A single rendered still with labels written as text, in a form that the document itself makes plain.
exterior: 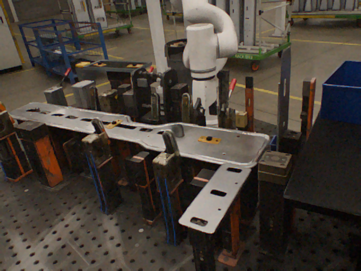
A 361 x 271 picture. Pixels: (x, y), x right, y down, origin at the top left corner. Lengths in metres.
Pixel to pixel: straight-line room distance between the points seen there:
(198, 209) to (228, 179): 0.15
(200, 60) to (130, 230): 0.70
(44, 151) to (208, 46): 0.93
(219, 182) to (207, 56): 0.39
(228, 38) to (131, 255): 0.80
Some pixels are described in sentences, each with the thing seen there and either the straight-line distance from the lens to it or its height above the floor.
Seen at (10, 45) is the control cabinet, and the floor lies 0.56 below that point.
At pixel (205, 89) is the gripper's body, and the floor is 1.21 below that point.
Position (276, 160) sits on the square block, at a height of 1.06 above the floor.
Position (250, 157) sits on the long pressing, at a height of 1.00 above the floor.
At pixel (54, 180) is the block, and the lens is 1.63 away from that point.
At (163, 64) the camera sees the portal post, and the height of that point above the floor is 0.22.
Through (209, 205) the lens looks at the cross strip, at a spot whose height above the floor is 1.00.
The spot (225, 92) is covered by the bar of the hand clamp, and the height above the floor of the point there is 1.14.
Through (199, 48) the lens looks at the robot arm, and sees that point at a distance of 0.98.
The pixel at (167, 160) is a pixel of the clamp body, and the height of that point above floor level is 1.04.
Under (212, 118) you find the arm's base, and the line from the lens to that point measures 1.74.
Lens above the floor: 1.55
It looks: 27 degrees down
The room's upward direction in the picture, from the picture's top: 7 degrees counter-clockwise
